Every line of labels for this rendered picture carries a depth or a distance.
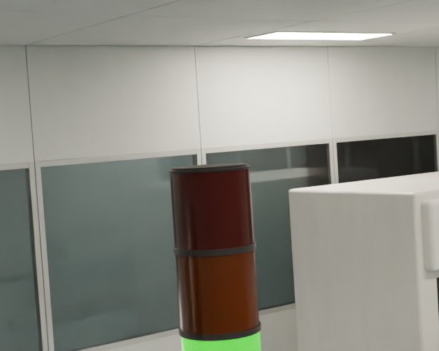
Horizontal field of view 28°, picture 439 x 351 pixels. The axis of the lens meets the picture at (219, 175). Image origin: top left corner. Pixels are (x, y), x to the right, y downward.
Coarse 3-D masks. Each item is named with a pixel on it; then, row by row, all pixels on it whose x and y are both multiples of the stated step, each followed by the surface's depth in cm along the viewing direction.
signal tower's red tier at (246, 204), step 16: (176, 176) 52; (192, 176) 51; (208, 176) 51; (224, 176) 51; (240, 176) 52; (176, 192) 52; (192, 192) 51; (208, 192) 51; (224, 192) 51; (240, 192) 52; (176, 208) 52; (192, 208) 51; (208, 208) 51; (224, 208) 51; (240, 208) 52; (176, 224) 52; (192, 224) 51; (208, 224) 51; (224, 224) 51; (240, 224) 52; (176, 240) 52; (192, 240) 51; (208, 240) 51; (224, 240) 51; (240, 240) 52
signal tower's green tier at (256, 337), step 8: (248, 336) 52; (256, 336) 53; (184, 344) 53; (192, 344) 52; (200, 344) 52; (208, 344) 51; (216, 344) 51; (224, 344) 51; (232, 344) 51; (240, 344) 52; (248, 344) 52; (256, 344) 53
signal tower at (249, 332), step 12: (180, 168) 52; (192, 168) 51; (204, 168) 51; (216, 168) 51; (228, 168) 51; (240, 168) 52; (180, 252) 52; (192, 252) 51; (204, 252) 51; (216, 252) 51; (228, 252) 51; (240, 252) 51; (192, 336) 52; (204, 336) 51; (216, 336) 51; (228, 336) 51; (240, 336) 52
